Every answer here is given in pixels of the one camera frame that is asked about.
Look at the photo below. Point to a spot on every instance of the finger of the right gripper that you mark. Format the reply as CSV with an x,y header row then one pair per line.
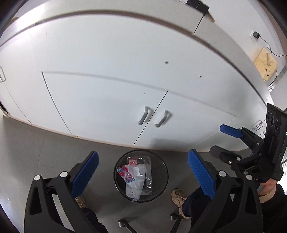
x,y
231,131
224,155

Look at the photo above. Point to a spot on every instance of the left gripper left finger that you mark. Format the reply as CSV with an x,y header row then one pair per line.
x,y
81,174

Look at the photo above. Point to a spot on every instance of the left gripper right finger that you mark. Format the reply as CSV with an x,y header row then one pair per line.
x,y
205,173

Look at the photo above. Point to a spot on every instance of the pink cartoon snack wrapper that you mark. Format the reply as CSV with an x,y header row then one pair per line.
x,y
124,172

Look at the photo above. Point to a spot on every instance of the red white toothpaste box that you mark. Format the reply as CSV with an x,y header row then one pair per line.
x,y
132,161

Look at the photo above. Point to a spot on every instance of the clear plastic bag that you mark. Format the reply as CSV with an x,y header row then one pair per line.
x,y
142,186

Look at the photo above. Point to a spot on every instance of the person right hand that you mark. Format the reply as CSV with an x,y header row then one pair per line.
x,y
268,187

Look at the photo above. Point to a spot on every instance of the beige sneaker left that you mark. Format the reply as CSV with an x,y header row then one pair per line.
x,y
81,202

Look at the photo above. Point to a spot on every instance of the beige sneaker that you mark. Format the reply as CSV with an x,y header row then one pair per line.
x,y
81,202
178,198

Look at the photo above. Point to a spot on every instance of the beige sneaker right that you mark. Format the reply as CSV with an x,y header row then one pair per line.
x,y
178,198

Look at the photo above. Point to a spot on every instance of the black power adapter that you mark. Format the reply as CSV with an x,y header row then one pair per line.
x,y
256,35

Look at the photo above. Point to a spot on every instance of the black cardboard box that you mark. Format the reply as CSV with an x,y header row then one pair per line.
x,y
198,5

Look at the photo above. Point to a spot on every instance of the right cabinet door handle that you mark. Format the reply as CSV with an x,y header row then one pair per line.
x,y
165,117

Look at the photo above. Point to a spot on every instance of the cabinet door handle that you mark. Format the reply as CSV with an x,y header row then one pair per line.
x,y
165,117
144,116

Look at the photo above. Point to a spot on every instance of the left cabinet door handle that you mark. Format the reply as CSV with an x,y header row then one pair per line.
x,y
144,116

